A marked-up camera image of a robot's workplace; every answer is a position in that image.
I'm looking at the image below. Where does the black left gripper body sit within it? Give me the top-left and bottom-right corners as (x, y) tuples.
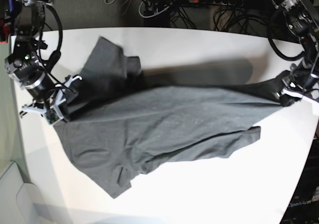
(275, 67), (319, 107)

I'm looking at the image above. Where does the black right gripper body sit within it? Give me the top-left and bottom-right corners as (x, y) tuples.
(32, 79), (79, 122)

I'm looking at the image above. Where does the dark grey t-shirt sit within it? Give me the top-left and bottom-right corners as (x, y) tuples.
(54, 37), (281, 198)

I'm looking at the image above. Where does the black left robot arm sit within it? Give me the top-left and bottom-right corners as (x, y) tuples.
(267, 0), (319, 107)

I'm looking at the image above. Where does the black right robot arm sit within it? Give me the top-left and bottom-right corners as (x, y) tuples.
(4, 0), (82, 125)

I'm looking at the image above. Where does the red clamp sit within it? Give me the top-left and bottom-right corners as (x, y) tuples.
(0, 18), (11, 44)

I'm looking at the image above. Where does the grey tray corner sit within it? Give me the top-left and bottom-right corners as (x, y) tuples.
(0, 162), (47, 224)

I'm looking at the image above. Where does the black power strip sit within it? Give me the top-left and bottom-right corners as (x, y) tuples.
(188, 0), (244, 6)

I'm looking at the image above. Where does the blue tool handle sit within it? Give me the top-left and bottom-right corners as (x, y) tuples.
(8, 0), (15, 18)

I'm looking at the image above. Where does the white cable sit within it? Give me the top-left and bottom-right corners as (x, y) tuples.
(138, 0), (172, 18)

